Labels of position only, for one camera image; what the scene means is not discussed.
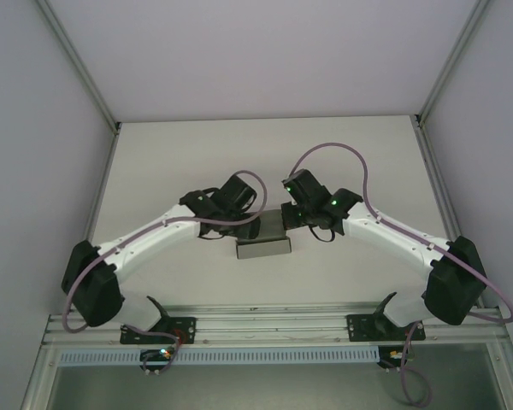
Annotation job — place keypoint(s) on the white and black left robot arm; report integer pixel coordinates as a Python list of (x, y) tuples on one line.
[(154, 235)]

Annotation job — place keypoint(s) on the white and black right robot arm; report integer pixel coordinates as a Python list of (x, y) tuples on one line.
[(393, 239)]

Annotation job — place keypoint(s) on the left control board with LEDs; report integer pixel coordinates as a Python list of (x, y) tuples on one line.
[(160, 355)]

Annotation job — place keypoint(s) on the grey metal sheet panel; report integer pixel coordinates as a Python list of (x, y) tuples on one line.
[(261, 386)]

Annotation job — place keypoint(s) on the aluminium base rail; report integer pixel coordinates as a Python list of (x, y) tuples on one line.
[(273, 320)]

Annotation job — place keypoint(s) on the aluminium side rail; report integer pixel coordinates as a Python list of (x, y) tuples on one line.
[(440, 179)]

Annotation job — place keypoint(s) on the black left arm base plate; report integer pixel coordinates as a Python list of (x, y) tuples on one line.
[(184, 331)]

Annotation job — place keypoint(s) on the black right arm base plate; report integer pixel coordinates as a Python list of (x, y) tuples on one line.
[(359, 329)]

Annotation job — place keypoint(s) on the aluminium frame post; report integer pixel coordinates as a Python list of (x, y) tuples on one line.
[(81, 68), (451, 64)]

